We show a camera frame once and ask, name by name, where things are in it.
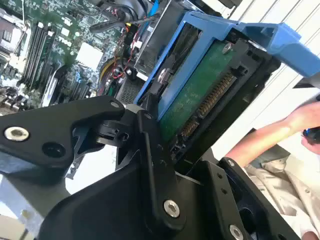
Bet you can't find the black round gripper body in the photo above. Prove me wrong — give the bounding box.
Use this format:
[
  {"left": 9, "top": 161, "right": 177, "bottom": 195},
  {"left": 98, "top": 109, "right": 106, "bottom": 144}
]
[{"left": 37, "top": 162, "right": 226, "bottom": 240}]

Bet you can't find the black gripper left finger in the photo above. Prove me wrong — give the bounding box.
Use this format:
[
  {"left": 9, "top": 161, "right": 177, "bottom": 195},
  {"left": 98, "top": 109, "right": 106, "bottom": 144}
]
[{"left": 0, "top": 94, "right": 188, "bottom": 231}]

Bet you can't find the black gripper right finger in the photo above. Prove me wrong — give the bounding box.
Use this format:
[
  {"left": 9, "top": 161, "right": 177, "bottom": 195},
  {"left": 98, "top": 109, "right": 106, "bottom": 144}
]
[{"left": 192, "top": 156, "right": 302, "bottom": 240}]

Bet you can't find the hard disk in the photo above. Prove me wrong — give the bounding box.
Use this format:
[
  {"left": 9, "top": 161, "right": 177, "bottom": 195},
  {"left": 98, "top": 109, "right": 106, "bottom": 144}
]
[{"left": 133, "top": 11, "right": 320, "bottom": 173}]

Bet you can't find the round black tool blue ring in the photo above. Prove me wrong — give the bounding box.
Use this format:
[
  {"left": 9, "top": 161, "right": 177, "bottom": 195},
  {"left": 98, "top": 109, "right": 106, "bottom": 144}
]
[{"left": 301, "top": 126, "right": 320, "bottom": 146}]

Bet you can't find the black disk wire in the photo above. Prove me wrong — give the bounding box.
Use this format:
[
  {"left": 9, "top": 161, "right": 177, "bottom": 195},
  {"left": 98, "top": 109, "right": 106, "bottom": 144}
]
[{"left": 89, "top": 13, "right": 161, "bottom": 34}]

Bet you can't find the person's hand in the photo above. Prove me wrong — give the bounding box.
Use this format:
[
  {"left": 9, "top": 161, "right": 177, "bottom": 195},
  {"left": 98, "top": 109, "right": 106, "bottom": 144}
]
[{"left": 284, "top": 101, "right": 320, "bottom": 155}]

